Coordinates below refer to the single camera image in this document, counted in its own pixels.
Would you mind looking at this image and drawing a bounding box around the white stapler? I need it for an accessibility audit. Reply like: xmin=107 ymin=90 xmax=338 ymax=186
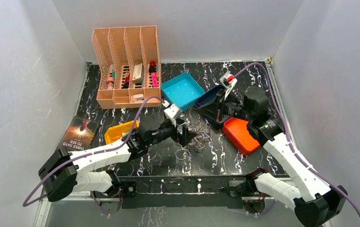
xmin=132 ymin=94 xmax=144 ymax=103

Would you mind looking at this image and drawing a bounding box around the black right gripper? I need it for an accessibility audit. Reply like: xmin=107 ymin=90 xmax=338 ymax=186
xmin=197 ymin=88 xmax=254 ymax=122

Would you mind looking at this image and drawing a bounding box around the dark book with sunset cover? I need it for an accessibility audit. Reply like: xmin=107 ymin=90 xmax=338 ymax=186
xmin=57 ymin=116 xmax=99 ymax=152

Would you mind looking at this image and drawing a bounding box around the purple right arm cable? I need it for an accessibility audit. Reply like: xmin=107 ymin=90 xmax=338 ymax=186
xmin=233 ymin=61 xmax=360 ymax=227

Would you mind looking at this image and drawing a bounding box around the dark blue plastic tray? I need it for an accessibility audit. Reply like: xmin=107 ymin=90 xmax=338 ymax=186
xmin=195 ymin=85 xmax=230 ymax=130

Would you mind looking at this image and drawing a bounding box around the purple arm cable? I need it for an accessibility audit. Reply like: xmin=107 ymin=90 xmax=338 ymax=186
xmin=233 ymin=61 xmax=360 ymax=227
xmin=22 ymin=95 xmax=170 ymax=208

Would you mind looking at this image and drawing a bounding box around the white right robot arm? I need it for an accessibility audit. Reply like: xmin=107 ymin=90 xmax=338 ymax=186
xmin=197 ymin=87 xmax=346 ymax=227

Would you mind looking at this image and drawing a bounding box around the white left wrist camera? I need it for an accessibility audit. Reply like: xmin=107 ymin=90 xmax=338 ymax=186
xmin=164 ymin=104 xmax=182 ymax=127

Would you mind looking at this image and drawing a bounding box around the orange plastic tray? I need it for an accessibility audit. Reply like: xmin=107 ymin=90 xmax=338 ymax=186
xmin=222 ymin=117 xmax=260 ymax=156

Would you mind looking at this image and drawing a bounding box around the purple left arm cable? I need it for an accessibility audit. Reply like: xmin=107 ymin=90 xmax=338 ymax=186
xmin=22 ymin=95 xmax=170 ymax=208

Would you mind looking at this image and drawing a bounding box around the teal plastic tray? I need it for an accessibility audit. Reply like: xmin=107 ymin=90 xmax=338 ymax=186
xmin=161 ymin=72 xmax=205 ymax=112

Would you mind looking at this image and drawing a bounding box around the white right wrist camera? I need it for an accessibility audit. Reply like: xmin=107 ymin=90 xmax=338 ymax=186
xmin=220 ymin=72 xmax=237 ymax=100

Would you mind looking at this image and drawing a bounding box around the pink tape roll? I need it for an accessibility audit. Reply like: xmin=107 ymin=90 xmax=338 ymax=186
xmin=106 ymin=76 xmax=114 ymax=90

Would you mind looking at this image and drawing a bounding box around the red capped black bottle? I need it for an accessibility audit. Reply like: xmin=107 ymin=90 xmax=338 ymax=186
xmin=148 ymin=61 xmax=157 ymax=74

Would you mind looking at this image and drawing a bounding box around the yellow plastic parts bin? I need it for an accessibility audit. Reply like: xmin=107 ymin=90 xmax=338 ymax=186
xmin=104 ymin=121 xmax=134 ymax=144

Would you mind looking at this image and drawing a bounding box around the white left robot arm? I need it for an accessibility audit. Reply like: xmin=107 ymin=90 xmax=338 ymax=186
xmin=38 ymin=119 xmax=197 ymax=202

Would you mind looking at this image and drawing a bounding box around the small white box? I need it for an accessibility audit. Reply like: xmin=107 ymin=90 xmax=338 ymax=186
xmin=132 ymin=63 xmax=144 ymax=83

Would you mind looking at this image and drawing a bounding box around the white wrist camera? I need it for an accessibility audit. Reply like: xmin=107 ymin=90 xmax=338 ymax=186
xmin=164 ymin=104 xmax=182 ymax=127
xmin=220 ymin=72 xmax=237 ymax=100

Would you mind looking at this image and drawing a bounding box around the peach plastic file organizer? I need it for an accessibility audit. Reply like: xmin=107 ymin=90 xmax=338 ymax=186
xmin=92 ymin=26 xmax=161 ymax=109

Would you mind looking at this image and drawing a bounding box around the tangled pile of wires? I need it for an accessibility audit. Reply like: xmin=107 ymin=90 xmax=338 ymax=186
xmin=175 ymin=108 xmax=220 ymax=159

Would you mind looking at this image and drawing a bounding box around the pink marker pen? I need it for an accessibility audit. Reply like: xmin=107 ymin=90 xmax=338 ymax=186
xmin=151 ymin=72 xmax=158 ymax=87

